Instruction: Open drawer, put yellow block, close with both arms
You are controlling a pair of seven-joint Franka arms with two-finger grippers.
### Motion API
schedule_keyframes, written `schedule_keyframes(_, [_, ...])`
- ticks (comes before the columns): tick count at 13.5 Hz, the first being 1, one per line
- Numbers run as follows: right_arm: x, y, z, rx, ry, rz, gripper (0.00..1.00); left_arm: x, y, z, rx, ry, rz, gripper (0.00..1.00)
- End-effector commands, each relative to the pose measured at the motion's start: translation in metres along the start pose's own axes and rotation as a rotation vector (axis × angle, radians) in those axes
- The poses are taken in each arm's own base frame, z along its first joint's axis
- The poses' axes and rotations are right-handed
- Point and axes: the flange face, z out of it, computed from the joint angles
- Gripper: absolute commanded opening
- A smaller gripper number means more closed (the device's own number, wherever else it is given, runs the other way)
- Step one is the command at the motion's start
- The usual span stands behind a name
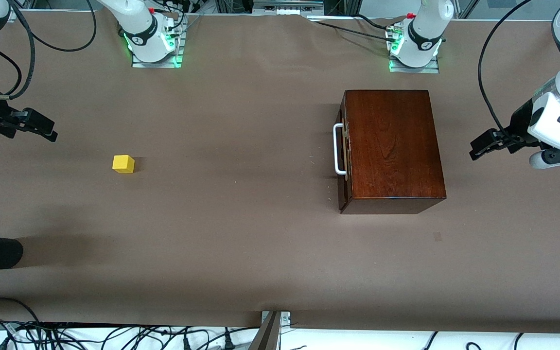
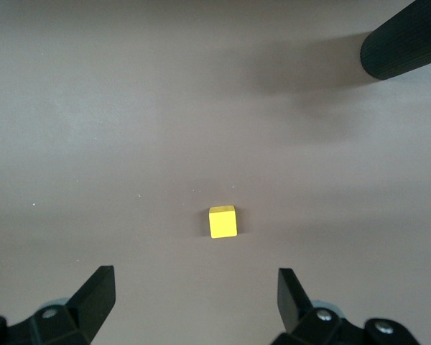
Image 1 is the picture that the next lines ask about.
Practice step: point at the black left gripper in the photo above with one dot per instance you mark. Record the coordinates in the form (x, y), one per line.
(519, 120)

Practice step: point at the yellow cube block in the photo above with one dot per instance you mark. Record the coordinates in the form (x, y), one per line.
(123, 164)

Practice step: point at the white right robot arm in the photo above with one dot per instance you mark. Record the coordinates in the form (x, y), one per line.
(139, 29)

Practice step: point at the dark brown wooden box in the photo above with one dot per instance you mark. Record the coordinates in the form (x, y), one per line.
(392, 146)

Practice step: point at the brown table cover sheet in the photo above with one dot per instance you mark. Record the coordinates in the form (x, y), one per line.
(236, 218)

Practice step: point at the black power plug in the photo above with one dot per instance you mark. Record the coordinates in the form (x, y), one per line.
(229, 343)
(187, 344)

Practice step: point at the aluminium frame profile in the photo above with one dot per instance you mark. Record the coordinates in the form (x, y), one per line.
(285, 7)

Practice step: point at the small metal edge bracket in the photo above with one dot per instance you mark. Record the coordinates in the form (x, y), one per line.
(285, 318)

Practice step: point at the dark metal post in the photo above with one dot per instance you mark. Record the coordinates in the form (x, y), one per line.
(266, 338)

